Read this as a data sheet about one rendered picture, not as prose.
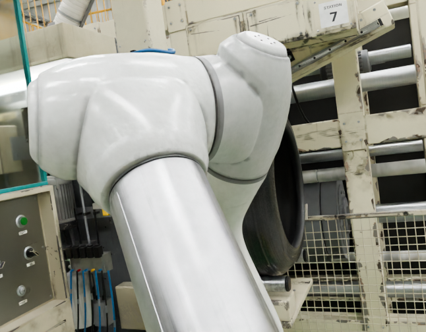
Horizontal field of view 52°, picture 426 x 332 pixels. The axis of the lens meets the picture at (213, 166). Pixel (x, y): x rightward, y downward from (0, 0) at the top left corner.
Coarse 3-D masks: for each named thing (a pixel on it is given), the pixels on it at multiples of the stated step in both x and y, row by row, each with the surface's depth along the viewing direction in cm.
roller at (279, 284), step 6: (264, 276) 128; (270, 276) 127; (276, 276) 127; (282, 276) 126; (288, 276) 126; (264, 282) 126; (270, 282) 125; (276, 282) 125; (282, 282) 124; (288, 282) 124; (270, 288) 125; (276, 288) 125; (282, 288) 124; (288, 288) 124
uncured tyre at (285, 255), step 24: (288, 120) 146; (288, 144) 151; (288, 168) 162; (264, 192) 114; (288, 192) 163; (264, 216) 115; (288, 216) 160; (264, 240) 116; (288, 240) 154; (264, 264) 122; (288, 264) 129
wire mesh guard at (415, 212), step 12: (312, 216) 168; (324, 216) 166; (336, 216) 164; (348, 216) 162; (360, 216) 161; (372, 216) 159; (384, 216) 157; (396, 216) 156; (336, 228) 165; (396, 228) 157; (408, 228) 156; (372, 240) 160; (408, 252) 156; (420, 252) 155; (324, 264) 168; (384, 276) 160; (420, 276) 155; (312, 288) 171; (360, 288) 164; (336, 300) 168; (348, 300) 166; (360, 300) 165; (372, 300) 163; (384, 300) 161; (396, 300) 159; (300, 312) 174; (372, 312) 163; (324, 324) 170; (348, 324) 167; (372, 324) 164; (384, 324) 162
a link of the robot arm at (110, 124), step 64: (64, 64) 45; (128, 64) 45; (192, 64) 49; (64, 128) 41; (128, 128) 41; (192, 128) 44; (128, 192) 39; (192, 192) 39; (128, 256) 38; (192, 256) 35; (192, 320) 32; (256, 320) 33
